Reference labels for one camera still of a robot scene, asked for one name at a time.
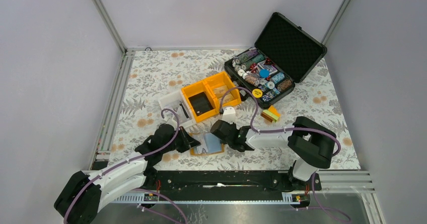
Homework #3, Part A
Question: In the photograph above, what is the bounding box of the aluminium frame rail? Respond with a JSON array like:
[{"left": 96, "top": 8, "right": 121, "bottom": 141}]
[{"left": 88, "top": 49, "right": 135, "bottom": 170}]

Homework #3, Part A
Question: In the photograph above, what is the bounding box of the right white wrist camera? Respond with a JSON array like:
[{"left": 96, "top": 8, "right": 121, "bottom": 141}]
[{"left": 221, "top": 106, "right": 236, "bottom": 124}]

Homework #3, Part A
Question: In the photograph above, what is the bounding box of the white VIP card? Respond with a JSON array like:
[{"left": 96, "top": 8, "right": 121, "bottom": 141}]
[{"left": 193, "top": 134, "right": 208, "bottom": 155}]

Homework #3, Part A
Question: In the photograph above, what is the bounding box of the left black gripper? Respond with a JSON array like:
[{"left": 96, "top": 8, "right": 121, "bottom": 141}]
[{"left": 161, "top": 125, "right": 200, "bottom": 154}]

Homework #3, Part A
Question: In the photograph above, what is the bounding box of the black poker chip case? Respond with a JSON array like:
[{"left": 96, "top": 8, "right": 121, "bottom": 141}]
[{"left": 224, "top": 12, "right": 327, "bottom": 109}]

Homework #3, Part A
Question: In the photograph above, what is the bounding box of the yellow round dealer button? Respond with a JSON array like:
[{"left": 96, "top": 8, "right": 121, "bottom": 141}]
[{"left": 252, "top": 88, "right": 263, "bottom": 99}]

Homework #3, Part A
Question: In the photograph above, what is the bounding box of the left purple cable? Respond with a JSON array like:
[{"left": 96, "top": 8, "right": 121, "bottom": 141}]
[{"left": 63, "top": 108, "right": 189, "bottom": 224}]

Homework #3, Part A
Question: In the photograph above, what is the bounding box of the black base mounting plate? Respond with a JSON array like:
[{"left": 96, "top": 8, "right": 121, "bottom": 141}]
[{"left": 141, "top": 170, "right": 322, "bottom": 201}]

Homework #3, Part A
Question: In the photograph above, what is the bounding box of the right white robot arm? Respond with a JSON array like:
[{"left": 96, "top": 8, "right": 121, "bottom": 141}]
[{"left": 210, "top": 116, "right": 340, "bottom": 190}]

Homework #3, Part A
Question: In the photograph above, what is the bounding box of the blue round chip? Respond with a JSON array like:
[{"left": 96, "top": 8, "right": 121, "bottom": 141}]
[{"left": 259, "top": 69, "right": 270, "bottom": 79}]

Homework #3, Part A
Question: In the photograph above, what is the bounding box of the playing card deck box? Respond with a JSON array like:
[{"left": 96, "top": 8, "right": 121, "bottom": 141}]
[{"left": 257, "top": 62, "right": 278, "bottom": 76}]

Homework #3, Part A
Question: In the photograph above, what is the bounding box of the black VIP card stack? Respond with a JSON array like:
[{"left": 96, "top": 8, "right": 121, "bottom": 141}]
[{"left": 189, "top": 92, "right": 214, "bottom": 116}]

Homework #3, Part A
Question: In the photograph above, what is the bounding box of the orange sticky note block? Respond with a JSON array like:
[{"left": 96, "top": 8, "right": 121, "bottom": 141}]
[{"left": 260, "top": 105, "right": 281, "bottom": 123}]

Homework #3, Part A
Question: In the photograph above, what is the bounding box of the yellow divided plastic bin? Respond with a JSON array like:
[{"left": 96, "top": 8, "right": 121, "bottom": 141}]
[{"left": 181, "top": 71, "right": 242, "bottom": 123}]

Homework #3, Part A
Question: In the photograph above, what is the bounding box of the orange card holder wallet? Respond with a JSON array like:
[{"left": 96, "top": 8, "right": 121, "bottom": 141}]
[{"left": 190, "top": 133, "right": 225, "bottom": 156}]

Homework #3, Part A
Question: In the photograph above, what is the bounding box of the clear plastic card bin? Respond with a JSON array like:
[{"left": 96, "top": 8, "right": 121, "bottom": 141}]
[{"left": 158, "top": 90, "right": 196, "bottom": 128}]

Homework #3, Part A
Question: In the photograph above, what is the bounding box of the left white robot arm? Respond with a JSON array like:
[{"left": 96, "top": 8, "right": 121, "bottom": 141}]
[{"left": 53, "top": 124, "right": 201, "bottom": 223}]

